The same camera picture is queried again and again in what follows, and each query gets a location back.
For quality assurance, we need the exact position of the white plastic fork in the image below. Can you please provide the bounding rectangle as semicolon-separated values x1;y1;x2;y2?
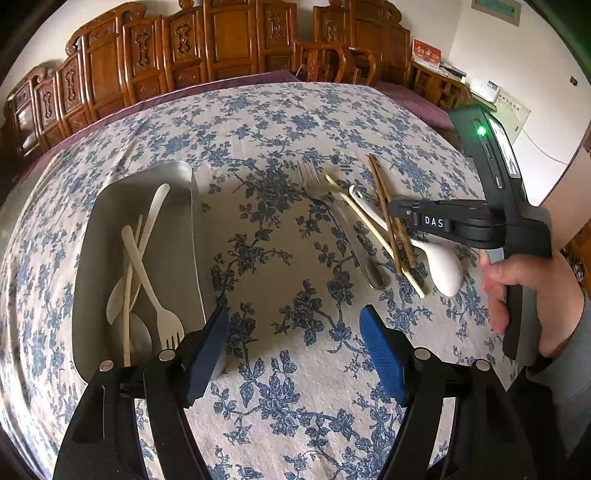
120;224;187;351

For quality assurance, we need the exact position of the white plastic spoon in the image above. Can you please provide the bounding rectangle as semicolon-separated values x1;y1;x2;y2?
105;183;172;325

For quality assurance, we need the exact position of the light wooden chopstick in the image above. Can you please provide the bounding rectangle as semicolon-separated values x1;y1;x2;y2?
325;174;426;299
121;214;144;368

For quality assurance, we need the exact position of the stainless steel fork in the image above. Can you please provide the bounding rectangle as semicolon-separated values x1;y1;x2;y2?
297;161;389;290

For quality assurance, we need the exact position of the dark brown wooden chopstick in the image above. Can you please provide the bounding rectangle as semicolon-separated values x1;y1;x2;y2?
367;154;403;276

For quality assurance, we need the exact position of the grey sleeved right forearm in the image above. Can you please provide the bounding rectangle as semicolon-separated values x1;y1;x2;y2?
531;298;591;457

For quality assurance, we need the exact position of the person's right hand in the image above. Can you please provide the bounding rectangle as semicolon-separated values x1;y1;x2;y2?
479;250;585;357

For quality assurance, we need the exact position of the stainless steel spoon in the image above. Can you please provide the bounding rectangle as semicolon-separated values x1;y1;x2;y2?
129;313;152;365

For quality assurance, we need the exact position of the white ceramic spoon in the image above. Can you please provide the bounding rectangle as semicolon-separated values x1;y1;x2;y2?
349;185;464;297

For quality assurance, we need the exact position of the blue floral tablecloth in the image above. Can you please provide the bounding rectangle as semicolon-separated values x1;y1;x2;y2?
1;84;517;479

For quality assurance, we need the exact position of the metal rectangular tray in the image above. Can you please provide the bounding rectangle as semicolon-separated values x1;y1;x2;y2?
72;162;216;380

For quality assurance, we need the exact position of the red printed box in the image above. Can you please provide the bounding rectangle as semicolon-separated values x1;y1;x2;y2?
412;38;442;69

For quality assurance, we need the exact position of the carved wooden armchair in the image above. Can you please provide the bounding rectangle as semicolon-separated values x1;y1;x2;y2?
291;40;381;86

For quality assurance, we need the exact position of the carved wooden sofa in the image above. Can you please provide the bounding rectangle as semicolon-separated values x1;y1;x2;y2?
2;0;472;158

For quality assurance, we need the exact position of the white wall panel box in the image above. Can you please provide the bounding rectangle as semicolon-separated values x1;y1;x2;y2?
494;89;531;144

